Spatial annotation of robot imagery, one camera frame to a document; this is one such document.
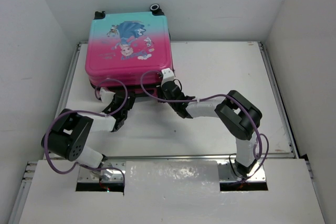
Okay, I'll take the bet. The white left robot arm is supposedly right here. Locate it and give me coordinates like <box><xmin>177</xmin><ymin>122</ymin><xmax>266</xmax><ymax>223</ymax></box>
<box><xmin>41</xmin><ymin>92</ymin><xmax>135</xmax><ymax>170</ymax></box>

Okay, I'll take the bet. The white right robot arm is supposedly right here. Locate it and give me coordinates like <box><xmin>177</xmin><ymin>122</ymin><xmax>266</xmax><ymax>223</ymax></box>
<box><xmin>161</xmin><ymin>80</ymin><xmax>263</xmax><ymax>178</ymax></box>

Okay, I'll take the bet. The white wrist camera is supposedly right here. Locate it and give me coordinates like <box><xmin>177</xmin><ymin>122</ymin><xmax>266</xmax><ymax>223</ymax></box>
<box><xmin>161</xmin><ymin>68</ymin><xmax>175</xmax><ymax>86</ymax></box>
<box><xmin>99</xmin><ymin>87</ymin><xmax>115</xmax><ymax>104</ymax></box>

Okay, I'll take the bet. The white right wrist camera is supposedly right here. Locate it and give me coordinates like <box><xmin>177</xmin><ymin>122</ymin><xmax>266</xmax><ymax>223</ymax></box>
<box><xmin>161</xmin><ymin>68</ymin><xmax>175</xmax><ymax>86</ymax></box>

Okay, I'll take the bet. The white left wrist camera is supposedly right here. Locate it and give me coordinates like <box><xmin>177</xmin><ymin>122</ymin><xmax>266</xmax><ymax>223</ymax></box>
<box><xmin>99</xmin><ymin>87</ymin><xmax>115</xmax><ymax>104</ymax></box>

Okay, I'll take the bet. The pink teal suitcase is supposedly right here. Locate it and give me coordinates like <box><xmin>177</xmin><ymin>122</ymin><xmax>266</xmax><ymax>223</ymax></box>
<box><xmin>85</xmin><ymin>4</ymin><xmax>174</xmax><ymax>97</ymax></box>

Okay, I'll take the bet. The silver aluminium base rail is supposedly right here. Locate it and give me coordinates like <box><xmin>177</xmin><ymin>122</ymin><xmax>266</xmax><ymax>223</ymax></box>
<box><xmin>20</xmin><ymin>157</ymin><xmax>267</xmax><ymax>183</ymax></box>

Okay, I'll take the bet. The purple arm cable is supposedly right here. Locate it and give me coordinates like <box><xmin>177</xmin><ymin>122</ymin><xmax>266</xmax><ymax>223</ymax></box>
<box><xmin>43</xmin><ymin>79</ymin><xmax>129</xmax><ymax>183</ymax></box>
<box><xmin>140</xmin><ymin>70</ymin><xmax>270</xmax><ymax>184</ymax></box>

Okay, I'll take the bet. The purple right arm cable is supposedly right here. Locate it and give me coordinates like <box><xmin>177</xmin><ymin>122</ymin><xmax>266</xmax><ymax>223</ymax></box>
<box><xmin>140</xmin><ymin>70</ymin><xmax>270</xmax><ymax>184</ymax></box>

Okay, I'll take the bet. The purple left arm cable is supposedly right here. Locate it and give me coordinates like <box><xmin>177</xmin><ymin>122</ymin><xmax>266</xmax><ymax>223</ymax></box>
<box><xmin>43</xmin><ymin>79</ymin><xmax>129</xmax><ymax>183</ymax></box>

